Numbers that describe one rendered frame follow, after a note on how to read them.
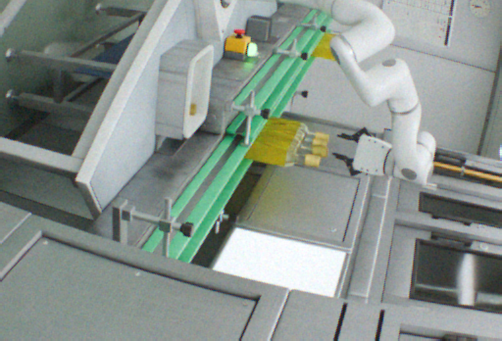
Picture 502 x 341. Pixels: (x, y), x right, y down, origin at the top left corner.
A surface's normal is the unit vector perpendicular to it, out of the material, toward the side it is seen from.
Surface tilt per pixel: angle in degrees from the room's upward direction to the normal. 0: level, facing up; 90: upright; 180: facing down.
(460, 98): 90
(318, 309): 90
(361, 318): 90
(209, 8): 90
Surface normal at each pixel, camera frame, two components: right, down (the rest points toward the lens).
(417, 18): -0.25, 0.40
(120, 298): 0.11, -0.89
